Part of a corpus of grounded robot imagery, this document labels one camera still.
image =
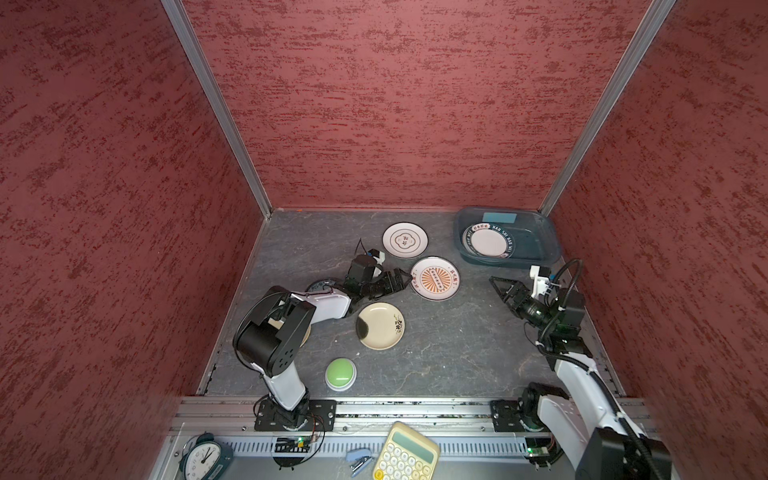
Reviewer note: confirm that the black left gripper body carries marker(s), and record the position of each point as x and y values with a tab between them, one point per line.
374	288

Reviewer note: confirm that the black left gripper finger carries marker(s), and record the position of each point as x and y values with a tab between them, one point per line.
394	285
397	273

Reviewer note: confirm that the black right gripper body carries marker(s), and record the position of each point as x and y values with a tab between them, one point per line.
535	311

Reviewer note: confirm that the orange sunburst white plate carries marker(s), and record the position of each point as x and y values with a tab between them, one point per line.
435	278

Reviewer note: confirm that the white plate black line motif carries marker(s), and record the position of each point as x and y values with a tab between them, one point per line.
405	240

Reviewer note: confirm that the cream yellow plate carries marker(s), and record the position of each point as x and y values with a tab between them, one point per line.
380	326

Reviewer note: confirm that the green rim hao shi plate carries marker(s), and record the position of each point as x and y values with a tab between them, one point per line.
488	240

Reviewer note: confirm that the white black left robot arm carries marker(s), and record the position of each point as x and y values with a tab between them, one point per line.
270	335

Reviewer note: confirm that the beige plate under left arm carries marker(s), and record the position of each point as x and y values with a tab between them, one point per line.
278	324

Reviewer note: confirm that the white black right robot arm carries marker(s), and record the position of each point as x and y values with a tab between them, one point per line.
586	422

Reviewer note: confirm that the translucent blue plastic bin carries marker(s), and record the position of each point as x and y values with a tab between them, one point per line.
534	234

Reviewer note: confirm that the light blue bin label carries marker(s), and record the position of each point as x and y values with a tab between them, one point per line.
499	217

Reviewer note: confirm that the green push button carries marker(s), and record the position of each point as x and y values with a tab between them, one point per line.
340	374

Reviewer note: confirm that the yellow calculator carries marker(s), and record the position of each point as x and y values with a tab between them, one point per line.
406	455

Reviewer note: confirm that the blue stapler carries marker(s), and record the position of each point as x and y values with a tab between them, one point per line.
358	460

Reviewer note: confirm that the teal alarm clock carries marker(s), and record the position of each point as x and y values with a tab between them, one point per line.
204	457

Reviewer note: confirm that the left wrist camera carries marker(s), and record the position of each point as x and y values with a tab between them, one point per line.
379	258

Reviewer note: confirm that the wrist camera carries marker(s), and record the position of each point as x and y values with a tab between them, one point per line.
379	258
541	281

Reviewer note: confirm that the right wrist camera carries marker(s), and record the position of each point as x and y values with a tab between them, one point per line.
541	281

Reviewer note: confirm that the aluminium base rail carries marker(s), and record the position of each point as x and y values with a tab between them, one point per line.
463	428

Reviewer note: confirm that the aluminium left corner post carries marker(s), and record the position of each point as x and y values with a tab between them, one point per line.
190	43

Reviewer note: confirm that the aluminium corner post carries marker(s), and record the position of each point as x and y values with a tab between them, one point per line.
190	43
643	37

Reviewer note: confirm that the aluminium right corner post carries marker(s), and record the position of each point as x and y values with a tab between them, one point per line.
643	37

